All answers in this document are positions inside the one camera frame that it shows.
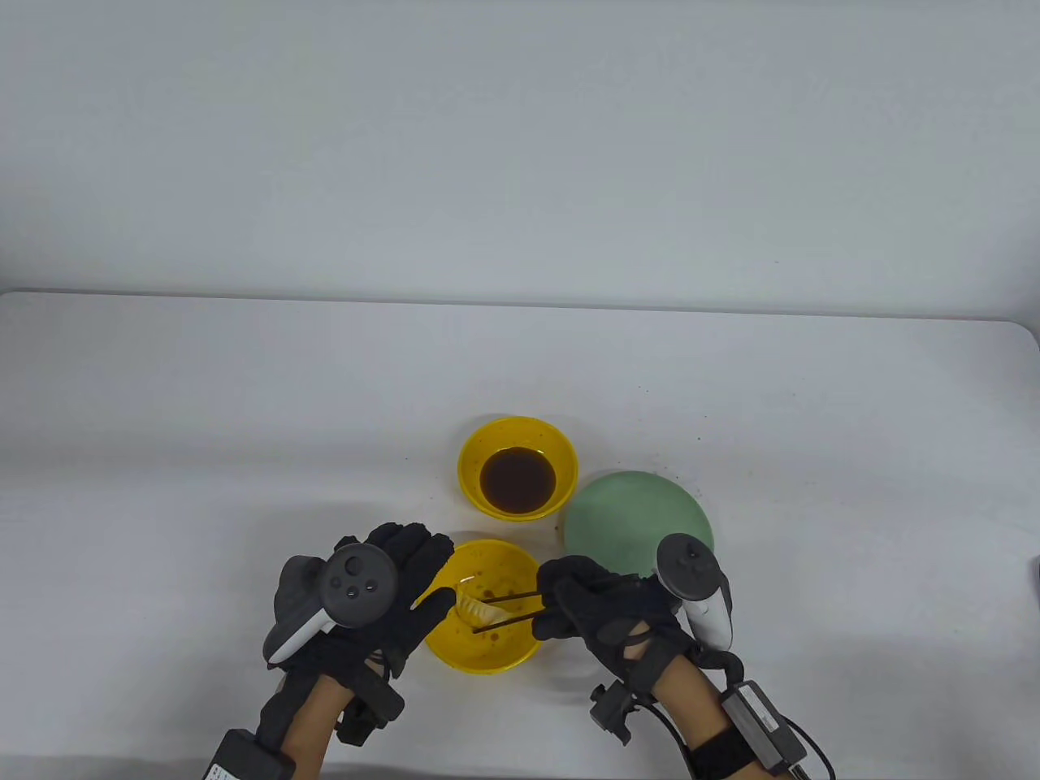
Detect person's right hand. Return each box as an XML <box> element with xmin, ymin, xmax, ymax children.
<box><xmin>532</xmin><ymin>556</ymin><xmax>700</xmax><ymax>691</ymax></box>

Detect person's left hand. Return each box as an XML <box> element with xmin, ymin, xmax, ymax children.
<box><xmin>260</xmin><ymin>522</ymin><xmax>457</xmax><ymax>691</ymax></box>

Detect pale pleated dumpling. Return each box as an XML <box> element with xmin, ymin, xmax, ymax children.
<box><xmin>455</xmin><ymin>578</ymin><xmax>496</xmax><ymax>628</ymax></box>

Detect yellow speckled dumpling bowl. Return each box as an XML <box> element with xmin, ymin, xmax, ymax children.
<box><xmin>414</xmin><ymin>539</ymin><xmax>544</xmax><ymax>674</ymax></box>

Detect dark soy sauce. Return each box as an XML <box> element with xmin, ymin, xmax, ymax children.
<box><xmin>479</xmin><ymin>447</ymin><xmax>557</xmax><ymax>513</ymax></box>

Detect person's right forearm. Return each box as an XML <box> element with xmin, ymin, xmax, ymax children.
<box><xmin>650</xmin><ymin>660</ymin><xmax>761</xmax><ymax>780</ymax></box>

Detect person's left forearm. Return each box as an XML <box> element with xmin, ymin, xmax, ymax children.
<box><xmin>258</xmin><ymin>666</ymin><xmax>358</xmax><ymax>780</ymax></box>

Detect grey box on right forearm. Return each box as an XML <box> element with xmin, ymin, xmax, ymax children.
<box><xmin>721</xmin><ymin>681</ymin><xmax>811</xmax><ymax>777</ymax></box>

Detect black box on left forearm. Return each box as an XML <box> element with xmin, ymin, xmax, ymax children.
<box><xmin>201</xmin><ymin>729</ymin><xmax>295</xmax><ymax>780</ymax></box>

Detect yellow sauce bowl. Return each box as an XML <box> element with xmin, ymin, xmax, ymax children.
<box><xmin>457</xmin><ymin>416</ymin><xmax>579</xmax><ymax>522</ymax></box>

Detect grey white left hand controller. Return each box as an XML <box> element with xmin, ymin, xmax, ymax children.
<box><xmin>262</xmin><ymin>543</ymin><xmax>399</xmax><ymax>665</ymax></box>

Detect grey white hand controller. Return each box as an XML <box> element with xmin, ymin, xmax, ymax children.
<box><xmin>262</xmin><ymin>543</ymin><xmax>399</xmax><ymax>665</ymax></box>
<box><xmin>655</xmin><ymin>534</ymin><xmax>734</xmax><ymax>651</ymax></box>

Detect grey white right hand controller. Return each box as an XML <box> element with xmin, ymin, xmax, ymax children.
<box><xmin>655</xmin><ymin>534</ymin><xmax>734</xmax><ymax>651</ymax></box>

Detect green round plate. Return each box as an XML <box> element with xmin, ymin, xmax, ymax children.
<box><xmin>564</xmin><ymin>471</ymin><xmax>716</xmax><ymax>582</ymax></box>

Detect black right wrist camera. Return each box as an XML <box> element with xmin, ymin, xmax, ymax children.
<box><xmin>590</xmin><ymin>681</ymin><xmax>644</xmax><ymax>746</ymax></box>

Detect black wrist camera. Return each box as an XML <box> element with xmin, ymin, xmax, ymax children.
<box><xmin>590</xmin><ymin>681</ymin><xmax>644</xmax><ymax>746</ymax></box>
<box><xmin>336</xmin><ymin>676</ymin><xmax>405</xmax><ymax>746</ymax></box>

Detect black camera cable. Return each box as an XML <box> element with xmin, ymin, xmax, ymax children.
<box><xmin>646</xmin><ymin>700</ymin><xmax>693</xmax><ymax>747</ymax></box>

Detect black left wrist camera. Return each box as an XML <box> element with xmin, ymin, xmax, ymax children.
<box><xmin>336</xmin><ymin>676</ymin><xmax>405</xmax><ymax>746</ymax></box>

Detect black right forearm strap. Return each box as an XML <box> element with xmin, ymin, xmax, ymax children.
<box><xmin>685</xmin><ymin>723</ymin><xmax>761</xmax><ymax>780</ymax></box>

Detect black box cable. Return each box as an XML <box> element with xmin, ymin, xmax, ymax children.
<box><xmin>780</xmin><ymin>719</ymin><xmax>838</xmax><ymax>780</ymax></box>

